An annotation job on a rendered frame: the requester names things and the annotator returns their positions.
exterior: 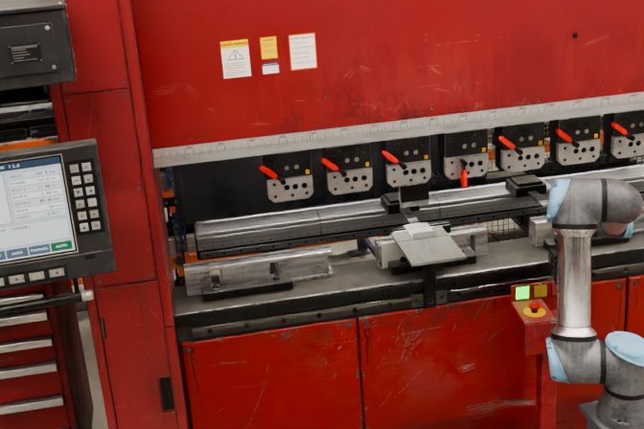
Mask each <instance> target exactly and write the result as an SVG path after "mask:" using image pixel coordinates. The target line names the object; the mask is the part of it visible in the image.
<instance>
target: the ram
mask: <svg viewBox="0 0 644 429"><path fill-rule="evenodd" d="M131 4H132V10H133V17H134V25H135V32H136V38H137V46H138V53H139V59H140V66H141V74H142V81H143V87H144V95H145V102H146V109H147V116H148V123H149V135H150V143H151V150H153V149H159V148H168V147H184V146H191V145H200V144H208V143H216V142H224V141H233V140H240V139H249V138H257V137H265V136H273V135H282V134H289V133H298V132H306V131H314V130H322V129H331V128H339V127H347V126H355V125H364V124H379V123H387V122H395V121H403V120H412V119H420V118H428V117H436V116H445V115H452V114H461V113H469V112H477V111H485V110H494V109H501V108H510V107H518V106H526V105H534V104H543V103H551V102H566V101H575V100H582V99H591V98H599V97H607V96H615V95H623V94H631V93H639V92H644V0H131ZM307 33H315V42H316V55H317V68H313V69H305V70H295V71H290V58H289V46H288V35H289V34H307ZM269 36H276V42H277V54H278V57H277V58H268V59H262V52H261V41H260V37H269ZM242 39H248V49H249V59H250V69H251V76H248V77H239V78H230V79H225V78H224V76H223V68H222V58H221V49H220V42H223V41H232V40H242ZM271 62H278V65H279V73H273V74H264V73H263V63H271ZM640 109H644V102H628V103H619V104H612V105H604V106H595V107H588V108H580V109H571V110H564V111H555V112H547V113H540V114H531V115H523V116H515V117H507V118H499V119H490V120H483V121H474V122H466V123H459V124H443V125H435V126H427V127H419V128H410V129H403V130H395V131H386V132H379V133H370V134H362V135H355V136H346V137H338V138H330V139H322V140H314V141H306V142H298V143H289V144H281V145H274V146H265V147H251V148H242V149H234V150H225V151H218V152H210V153H201V154H194V155H185V156H177V157H170V158H161V159H153V164H154V168H164V167H171V166H179V165H188V164H195V163H203V162H211V161H219V160H227V159H235V158H243V157H251V156H259V155H267V154H275V153H283V152H291V151H299V150H307V149H315V148H323V147H338V146H346V145H354V144H362V143H370V142H378V141H386V140H394V139H401V138H410V137H418V136H425V135H434V134H442V133H450V132H458V131H466V130H474V129H481V128H490V127H498V126H505V125H514V124H529V123H536V122H545V121H553V120H560V119H569V118H577V117H584V116H593V115H601V114H609V113H616V112H625V111H633V110H640Z"/></svg>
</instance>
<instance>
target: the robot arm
mask: <svg viewBox="0 0 644 429"><path fill-rule="evenodd" d="M642 211H643V198H642V196H641V194H640V193H639V191H638V190H637V189H636V188H635V187H633V186H632V185H630V184H628V183H626V182H624V181H621V180H618V179H613V178H571V177H569V178H560V179H556V180H554V181H553V182H552V184H551V189H550V194H549V200H548V208H547V216H546V221H548V222H550V223H551V222H552V231H553V232H554V241H555V243H556V246H554V247H552V248H549V254H548V262H549V263H550V265H551V267H552V268H553V270H552V271H551V276H552V279H553V281H554V283H555V285H556V287H557V289H558V324H557V326H556V327H554V328H553V329H552V330H551V337H548V338H546V347H547V355H548V362H549V370H550V375H551V378H552V379H553V380H554V381H556V382H564V383H568V384H570V383H582V384H604V390H603V392H602V394H601V396H600V399H599V400H598V402H597V406H596V416H597V418H598V419H599V420H600V422H602V423H603V424H604V425H606V426H607V427H608V428H610V429H644V338H642V337H640V336H638V335H636V334H633V333H630V332H626V331H615V332H614V333H612V332H611V333H609V334H608V335H607V337H606V339H605V340H598V339H597V332H596V331H595V330H594V329H593V328H592V327H591V325H590V317H591V238H592V237H611V238H626V237H631V236H632V234H633V221H635V220H636V219H638V217H639V216H640V215H641V213H642ZM550 255H551V258H550Z"/></svg>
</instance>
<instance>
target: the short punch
mask: <svg viewBox="0 0 644 429"><path fill-rule="evenodd" d="M399 199H400V206H401V208H407V207H414V206H422V205H428V200H429V188H428V181H427V183H425V184H418V185H410V186H402V187H399Z"/></svg>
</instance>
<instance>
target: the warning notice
mask: <svg viewBox="0 0 644 429"><path fill-rule="evenodd" d="M220 49H221V58H222V68H223V76H224V78H225V79H230V78H239V77H248V76H251V69H250V59H249V49H248V39H242V40H232V41H223V42H220Z"/></svg>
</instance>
